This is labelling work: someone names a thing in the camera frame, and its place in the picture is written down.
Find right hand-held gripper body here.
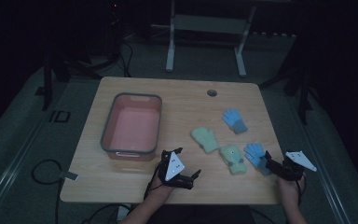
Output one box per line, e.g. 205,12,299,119
272,150,318,182

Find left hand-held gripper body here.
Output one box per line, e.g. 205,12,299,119
156,149,197,190

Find plain green glove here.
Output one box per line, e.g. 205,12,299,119
190,126,220,154

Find green glove with blue print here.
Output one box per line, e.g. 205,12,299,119
219,144,249,175

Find pink bin with grey rim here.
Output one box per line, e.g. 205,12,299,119
100,91,163,161

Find person's right hand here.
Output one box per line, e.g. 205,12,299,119
276,172,306,204

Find person's left hand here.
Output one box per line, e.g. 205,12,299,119
149,175,177,202

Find person's dark clothing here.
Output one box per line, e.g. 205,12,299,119
147,204,257,224

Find black tripod stand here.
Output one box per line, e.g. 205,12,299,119
258,31,316,126

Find white metal stand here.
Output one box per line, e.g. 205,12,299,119
165,0,257,78

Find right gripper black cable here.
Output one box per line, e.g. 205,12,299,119
296,174,308,206

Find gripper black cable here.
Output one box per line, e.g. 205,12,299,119
296,174,308,206
143,163,166,201

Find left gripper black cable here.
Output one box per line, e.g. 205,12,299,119
143,163,166,201

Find grey cable tag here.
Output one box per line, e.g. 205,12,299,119
58,170,79,182

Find black floor cable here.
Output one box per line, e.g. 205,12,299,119
31,159,63,224

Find black stand with cables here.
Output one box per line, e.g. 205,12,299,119
34,0,134,112

